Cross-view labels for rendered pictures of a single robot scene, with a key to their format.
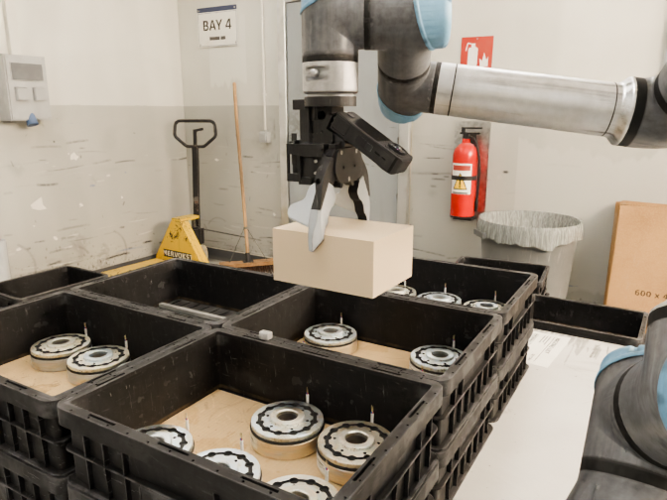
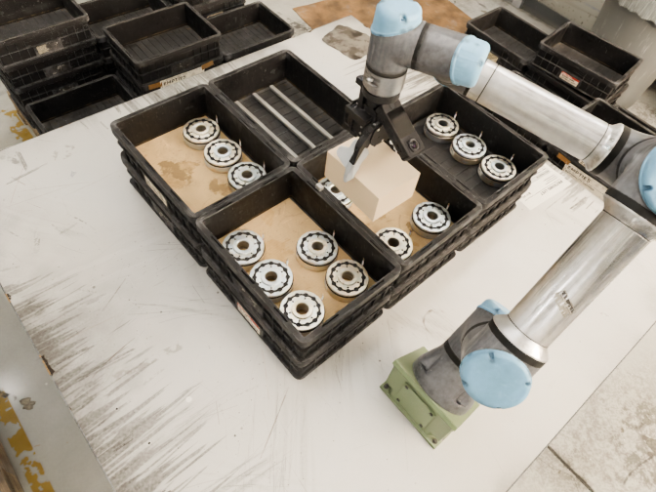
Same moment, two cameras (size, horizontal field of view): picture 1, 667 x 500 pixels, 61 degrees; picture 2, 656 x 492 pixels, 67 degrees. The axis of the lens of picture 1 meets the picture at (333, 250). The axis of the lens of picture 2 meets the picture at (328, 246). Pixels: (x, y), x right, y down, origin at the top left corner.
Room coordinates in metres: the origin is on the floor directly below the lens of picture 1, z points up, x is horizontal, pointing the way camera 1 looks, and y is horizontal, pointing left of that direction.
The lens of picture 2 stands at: (0.03, -0.08, 1.87)
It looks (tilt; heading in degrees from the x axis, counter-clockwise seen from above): 55 degrees down; 10
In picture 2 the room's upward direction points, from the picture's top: 10 degrees clockwise
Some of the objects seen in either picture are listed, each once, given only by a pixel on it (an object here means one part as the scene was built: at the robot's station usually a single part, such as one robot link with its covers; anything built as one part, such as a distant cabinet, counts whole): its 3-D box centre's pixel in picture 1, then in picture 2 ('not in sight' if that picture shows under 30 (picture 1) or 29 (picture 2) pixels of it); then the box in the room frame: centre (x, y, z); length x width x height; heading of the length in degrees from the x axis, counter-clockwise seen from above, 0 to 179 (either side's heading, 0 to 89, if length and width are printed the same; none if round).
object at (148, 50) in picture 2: not in sight; (171, 75); (1.70, 1.07, 0.37); 0.40 x 0.30 x 0.45; 148
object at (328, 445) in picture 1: (356, 442); (347, 277); (0.65, -0.03, 0.86); 0.10 x 0.10 x 0.01
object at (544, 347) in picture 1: (497, 337); (515, 166); (1.38, -0.43, 0.70); 0.33 x 0.23 x 0.01; 58
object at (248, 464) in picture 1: (217, 474); (270, 277); (0.59, 0.14, 0.86); 0.10 x 0.10 x 0.01
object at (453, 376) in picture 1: (364, 326); (388, 187); (0.91, -0.05, 0.92); 0.40 x 0.30 x 0.02; 59
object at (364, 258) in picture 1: (343, 252); (370, 174); (0.78, -0.01, 1.08); 0.16 x 0.12 x 0.07; 58
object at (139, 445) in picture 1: (256, 402); (297, 247); (0.65, 0.10, 0.92); 0.40 x 0.30 x 0.02; 59
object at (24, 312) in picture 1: (64, 368); (202, 160); (0.86, 0.44, 0.87); 0.40 x 0.30 x 0.11; 59
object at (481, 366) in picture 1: (364, 354); (384, 201); (0.91, -0.05, 0.87); 0.40 x 0.30 x 0.11; 59
